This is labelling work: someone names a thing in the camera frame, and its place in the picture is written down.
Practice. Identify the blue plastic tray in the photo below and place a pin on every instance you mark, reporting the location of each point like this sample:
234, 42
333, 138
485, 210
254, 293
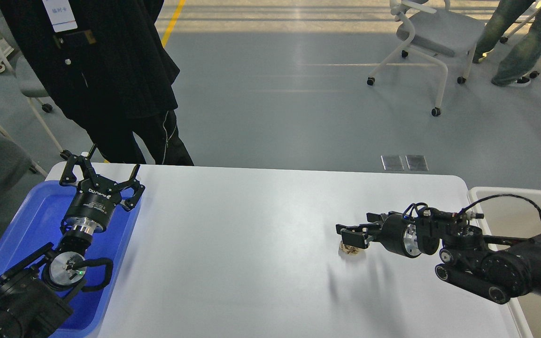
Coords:
37, 222

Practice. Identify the grey white office chair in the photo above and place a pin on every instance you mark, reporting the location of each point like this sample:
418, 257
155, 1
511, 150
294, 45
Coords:
428, 32

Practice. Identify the person in black clothes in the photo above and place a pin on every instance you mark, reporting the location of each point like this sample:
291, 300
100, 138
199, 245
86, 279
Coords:
102, 62

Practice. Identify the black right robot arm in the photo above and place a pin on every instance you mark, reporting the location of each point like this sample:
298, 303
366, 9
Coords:
496, 268

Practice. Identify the beige plastic bin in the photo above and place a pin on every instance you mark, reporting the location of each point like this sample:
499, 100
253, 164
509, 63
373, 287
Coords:
513, 217

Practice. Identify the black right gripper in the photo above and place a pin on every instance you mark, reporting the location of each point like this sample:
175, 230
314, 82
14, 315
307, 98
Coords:
397, 234

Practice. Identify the brown paper ball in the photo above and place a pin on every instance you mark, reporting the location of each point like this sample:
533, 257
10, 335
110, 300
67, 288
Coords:
349, 250

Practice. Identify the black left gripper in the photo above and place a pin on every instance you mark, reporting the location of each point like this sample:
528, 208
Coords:
89, 206

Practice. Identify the person in green jeans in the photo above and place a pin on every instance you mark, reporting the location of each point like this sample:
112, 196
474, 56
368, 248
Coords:
521, 59

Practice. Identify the grey chair at left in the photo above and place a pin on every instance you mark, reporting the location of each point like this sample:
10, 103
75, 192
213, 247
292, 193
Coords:
28, 82

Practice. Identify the left metal floor plate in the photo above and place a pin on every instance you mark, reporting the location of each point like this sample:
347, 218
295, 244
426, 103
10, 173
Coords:
392, 163

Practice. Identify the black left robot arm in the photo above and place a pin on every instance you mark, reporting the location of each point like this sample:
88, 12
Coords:
60, 255

